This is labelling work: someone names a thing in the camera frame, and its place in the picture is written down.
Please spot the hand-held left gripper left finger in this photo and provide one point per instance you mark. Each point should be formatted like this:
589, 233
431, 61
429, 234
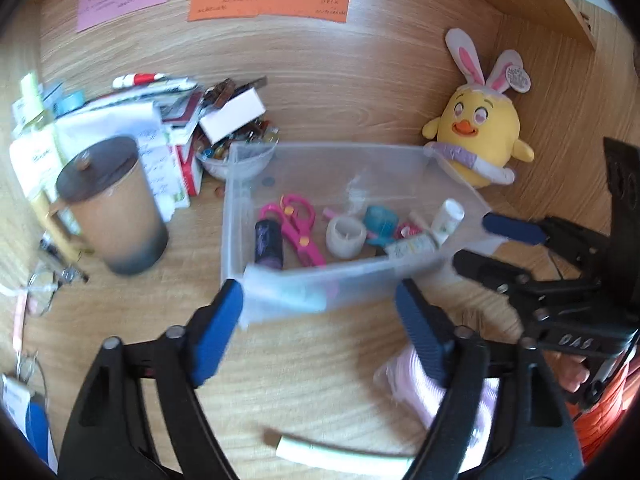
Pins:
217, 330

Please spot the white medicine bottle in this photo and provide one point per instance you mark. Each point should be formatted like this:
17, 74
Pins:
412, 247

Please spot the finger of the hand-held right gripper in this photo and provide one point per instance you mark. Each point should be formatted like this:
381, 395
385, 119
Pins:
510, 227
487, 267

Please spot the small pale green bottle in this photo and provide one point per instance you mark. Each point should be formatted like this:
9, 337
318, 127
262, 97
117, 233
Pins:
31, 97

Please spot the pile of papers and booklets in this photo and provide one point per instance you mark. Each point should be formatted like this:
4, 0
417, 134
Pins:
120, 115

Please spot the orange cloth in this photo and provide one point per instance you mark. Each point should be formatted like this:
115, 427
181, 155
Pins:
600, 420

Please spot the cream lotion bottle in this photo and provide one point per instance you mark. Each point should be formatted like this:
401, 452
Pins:
30, 160

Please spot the dark purple tube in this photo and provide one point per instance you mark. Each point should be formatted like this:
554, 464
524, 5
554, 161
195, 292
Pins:
268, 242

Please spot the yellow chick plush toy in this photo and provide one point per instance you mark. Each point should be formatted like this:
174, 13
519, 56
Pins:
480, 130

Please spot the clear plastic storage box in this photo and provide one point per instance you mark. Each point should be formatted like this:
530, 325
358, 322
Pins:
325, 180

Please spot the brown mug with lid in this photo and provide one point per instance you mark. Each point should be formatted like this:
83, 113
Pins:
115, 210

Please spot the nail clipper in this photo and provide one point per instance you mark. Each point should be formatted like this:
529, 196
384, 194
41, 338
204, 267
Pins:
55, 252

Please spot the orange sticky note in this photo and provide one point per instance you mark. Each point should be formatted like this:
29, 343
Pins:
270, 0

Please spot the blue tape roll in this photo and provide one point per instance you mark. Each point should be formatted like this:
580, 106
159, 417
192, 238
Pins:
372, 220

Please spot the pale pink pen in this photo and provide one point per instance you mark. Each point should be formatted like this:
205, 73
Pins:
21, 320

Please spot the pale cream tube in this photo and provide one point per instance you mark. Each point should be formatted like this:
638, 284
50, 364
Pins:
447, 220

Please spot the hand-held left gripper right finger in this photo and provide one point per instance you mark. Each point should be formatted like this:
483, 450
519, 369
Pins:
422, 332

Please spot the pink scissors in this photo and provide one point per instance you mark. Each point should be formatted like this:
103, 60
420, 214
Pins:
306, 247

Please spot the white cardboard box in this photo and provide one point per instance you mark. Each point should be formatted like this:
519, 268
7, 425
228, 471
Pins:
232, 112

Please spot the eyeglasses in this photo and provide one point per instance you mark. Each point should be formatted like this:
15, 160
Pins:
65, 275

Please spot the glass bowl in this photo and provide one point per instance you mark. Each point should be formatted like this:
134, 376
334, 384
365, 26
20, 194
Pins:
215, 165

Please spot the long white tube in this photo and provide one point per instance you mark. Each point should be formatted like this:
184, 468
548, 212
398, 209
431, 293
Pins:
345, 455

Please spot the red white marker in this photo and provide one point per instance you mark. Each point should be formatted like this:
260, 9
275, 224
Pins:
142, 79

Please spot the white tape roll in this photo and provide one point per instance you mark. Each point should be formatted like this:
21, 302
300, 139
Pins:
334, 240

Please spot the red white carton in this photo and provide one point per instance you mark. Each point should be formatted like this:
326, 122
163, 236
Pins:
187, 170

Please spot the blue white card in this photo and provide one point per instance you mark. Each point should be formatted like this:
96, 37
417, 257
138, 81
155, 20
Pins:
30, 425

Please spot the person's right hand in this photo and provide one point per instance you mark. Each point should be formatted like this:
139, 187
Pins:
567, 370

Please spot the pink round tin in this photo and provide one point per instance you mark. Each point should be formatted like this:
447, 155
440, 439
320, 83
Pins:
407, 231

